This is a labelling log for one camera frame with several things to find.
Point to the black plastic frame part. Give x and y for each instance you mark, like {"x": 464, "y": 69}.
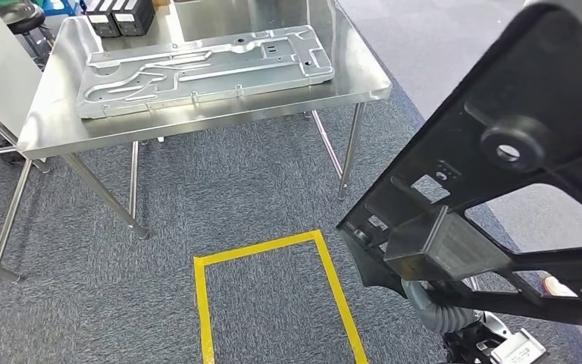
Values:
{"x": 522, "y": 75}

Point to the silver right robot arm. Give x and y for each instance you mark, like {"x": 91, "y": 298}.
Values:
{"x": 451, "y": 319}

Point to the stainless steel workbench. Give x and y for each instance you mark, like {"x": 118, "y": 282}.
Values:
{"x": 195, "y": 120}

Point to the stamped grey metal plate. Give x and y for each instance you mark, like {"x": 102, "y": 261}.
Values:
{"x": 205, "y": 70}

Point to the black box with white label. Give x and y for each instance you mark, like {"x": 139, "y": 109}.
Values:
{"x": 101, "y": 20}
{"x": 133, "y": 17}

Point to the white red-edged robot foot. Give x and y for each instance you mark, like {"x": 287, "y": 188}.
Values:
{"x": 557, "y": 286}

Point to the blue storage rack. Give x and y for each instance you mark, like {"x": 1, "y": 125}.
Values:
{"x": 62, "y": 6}

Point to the black round stool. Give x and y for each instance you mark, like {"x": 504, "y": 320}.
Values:
{"x": 25, "y": 20}

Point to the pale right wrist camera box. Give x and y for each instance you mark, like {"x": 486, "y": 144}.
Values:
{"x": 519, "y": 349}

